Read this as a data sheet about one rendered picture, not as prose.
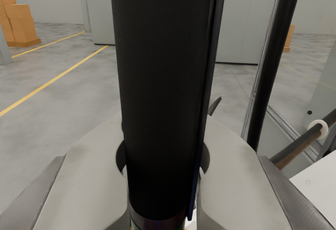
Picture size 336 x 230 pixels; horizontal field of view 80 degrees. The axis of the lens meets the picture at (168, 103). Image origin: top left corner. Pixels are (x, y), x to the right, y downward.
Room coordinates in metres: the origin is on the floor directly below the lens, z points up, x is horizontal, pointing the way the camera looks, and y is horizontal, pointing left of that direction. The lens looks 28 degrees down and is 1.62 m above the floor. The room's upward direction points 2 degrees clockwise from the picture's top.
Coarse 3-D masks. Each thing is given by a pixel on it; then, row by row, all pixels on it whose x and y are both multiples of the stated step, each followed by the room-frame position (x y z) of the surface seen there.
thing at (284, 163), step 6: (330, 126) 0.28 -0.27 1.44; (318, 132) 0.25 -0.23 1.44; (312, 138) 0.24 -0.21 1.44; (306, 144) 0.22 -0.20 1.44; (300, 150) 0.21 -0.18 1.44; (288, 156) 0.20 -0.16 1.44; (294, 156) 0.20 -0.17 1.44; (282, 162) 0.19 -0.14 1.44; (288, 162) 0.19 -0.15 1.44; (282, 168) 0.18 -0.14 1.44
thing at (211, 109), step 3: (216, 99) 0.40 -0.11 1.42; (219, 99) 0.38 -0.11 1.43; (213, 102) 0.42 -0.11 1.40; (216, 102) 0.38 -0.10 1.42; (213, 105) 0.39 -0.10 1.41; (216, 105) 0.37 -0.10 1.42; (210, 108) 0.40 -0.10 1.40; (213, 108) 0.37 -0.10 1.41; (210, 111) 0.37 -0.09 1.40; (213, 111) 0.36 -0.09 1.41; (210, 114) 0.36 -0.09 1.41
